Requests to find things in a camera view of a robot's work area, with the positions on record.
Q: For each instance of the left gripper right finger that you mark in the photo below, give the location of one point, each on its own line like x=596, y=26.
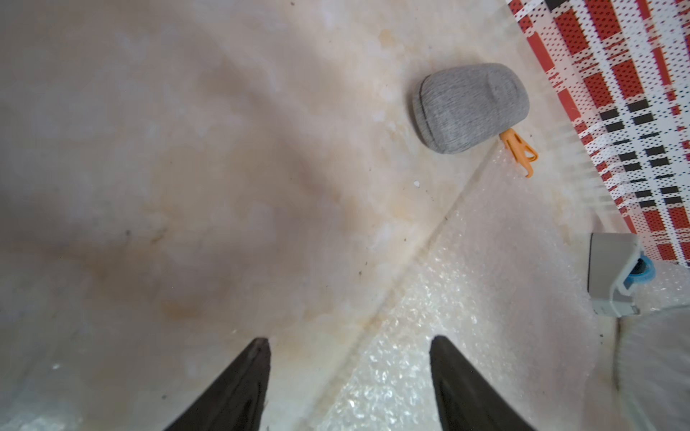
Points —
x=465, y=400

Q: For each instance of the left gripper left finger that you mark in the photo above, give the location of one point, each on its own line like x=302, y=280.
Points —
x=236, y=399

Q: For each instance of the bubble wrap sheet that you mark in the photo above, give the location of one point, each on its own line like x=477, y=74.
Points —
x=504, y=277
x=669, y=288

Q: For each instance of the clear glass vase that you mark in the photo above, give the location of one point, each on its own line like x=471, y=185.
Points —
x=652, y=369

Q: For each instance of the orange small scissors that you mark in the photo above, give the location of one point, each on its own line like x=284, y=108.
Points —
x=521, y=150

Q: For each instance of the grey oval case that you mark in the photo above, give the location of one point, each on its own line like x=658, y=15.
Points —
x=457, y=109

